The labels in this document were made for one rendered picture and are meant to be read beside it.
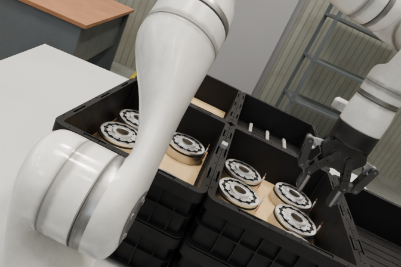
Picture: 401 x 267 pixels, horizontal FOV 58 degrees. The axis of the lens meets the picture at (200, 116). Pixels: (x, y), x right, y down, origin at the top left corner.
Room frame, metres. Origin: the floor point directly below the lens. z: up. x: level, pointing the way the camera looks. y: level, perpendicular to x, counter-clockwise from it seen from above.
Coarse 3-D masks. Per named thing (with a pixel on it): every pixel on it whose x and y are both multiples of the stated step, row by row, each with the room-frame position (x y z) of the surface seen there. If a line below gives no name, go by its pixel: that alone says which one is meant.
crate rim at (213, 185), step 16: (272, 144) 0.93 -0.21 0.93; (224, 160) 0.71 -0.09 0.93; (208, 192) 0.56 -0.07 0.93; (208, 208) 0.54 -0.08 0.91; (224, 208) 0.54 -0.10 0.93; (240, 224) 0.54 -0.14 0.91; (256, 224) 0.54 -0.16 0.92; (272, 240) 0.54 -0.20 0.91; (288, 240) 0.53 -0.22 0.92; (304, 240) 0.55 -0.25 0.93; (352, 240) 0.62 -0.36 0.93; (304, 256) 0.53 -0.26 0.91; (320, 256) 0.53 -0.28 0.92; (336, 256) 0.54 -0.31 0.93; (352, 256) 0.57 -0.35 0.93
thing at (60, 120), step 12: (120, 84) 0.86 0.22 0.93; (108, 96) 0.76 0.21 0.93; (84, 108) 0.65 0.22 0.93; (192, 108) 0.93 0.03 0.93; (60, 120) 0.57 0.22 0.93; (216, 120) 0.93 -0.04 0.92; (84, 132) 0.56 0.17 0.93; (108, 144) 0.56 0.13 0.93; (216, 156) 0.71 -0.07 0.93; (156, 180) 0.55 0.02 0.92; (168, 180) 0.55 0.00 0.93; (180, 180) 0.55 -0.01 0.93; (204, 180) 0.59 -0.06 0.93; (180, 192) 0.54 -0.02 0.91; (192, 192) 0.54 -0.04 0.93; (204, 192) 0.55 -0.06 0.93
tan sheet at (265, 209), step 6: (264, 180) 0.92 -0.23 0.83; (264, 186) 0.88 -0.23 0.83; (270, 186) 0.90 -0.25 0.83; (258, 192) 0.84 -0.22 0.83; (264, 192) 0.85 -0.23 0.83; (264, 198) 0.82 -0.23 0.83; (258, 204) 0.78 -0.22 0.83; (264, 204) 0.79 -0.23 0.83; (270, 204) 0.80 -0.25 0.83; (258, 210) 0.75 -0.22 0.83; (264, 210) 0.76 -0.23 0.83; (270, 210) 0.77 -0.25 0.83; (258, 216) 0.73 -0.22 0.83; (264, 216) 0.74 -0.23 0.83; (312, 240) 0.73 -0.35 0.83
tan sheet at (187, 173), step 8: (168, 160) 0.79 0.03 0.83; (176, 160) 0.80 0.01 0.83; (160, 168) 0.74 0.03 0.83; (168, 168) 0.75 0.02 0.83; (176, 168) 0.77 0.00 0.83; (184, 168) 0.79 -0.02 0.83; (192, 168) 0.80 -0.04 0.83; (200, 168) 0.82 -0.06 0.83; (184, 176) 0.75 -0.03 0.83; (192, 176) 0.76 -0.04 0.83; (192, 184) 0.73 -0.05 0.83
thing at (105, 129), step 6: (102, 126) 0.74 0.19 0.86; (108, 126) 0.75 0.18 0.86; (126, 126) 0.80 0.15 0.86; (102, 132) 0.72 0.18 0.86; (108, 132) 0.73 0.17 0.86; (132, 132) 0.78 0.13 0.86; (108, 138) 0.70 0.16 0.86; (114, 138) 0.72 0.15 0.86; (120, 138) 0.73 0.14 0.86; (132, 138) 0.75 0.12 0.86; (120, 144) 0.71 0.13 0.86; (126, 144) 0.71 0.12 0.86; (132, 144) 0.73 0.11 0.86
